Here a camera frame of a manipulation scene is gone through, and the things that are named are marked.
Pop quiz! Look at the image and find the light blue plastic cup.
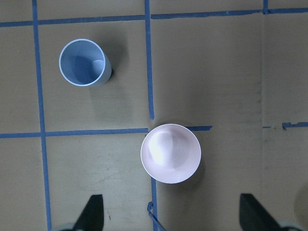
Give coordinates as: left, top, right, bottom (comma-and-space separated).
59, 38, 112, 87

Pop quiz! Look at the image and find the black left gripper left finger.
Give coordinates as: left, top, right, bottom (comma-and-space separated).
75, 194, 104, 231

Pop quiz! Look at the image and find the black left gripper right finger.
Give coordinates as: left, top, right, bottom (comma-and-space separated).
239, 193, 281, 231

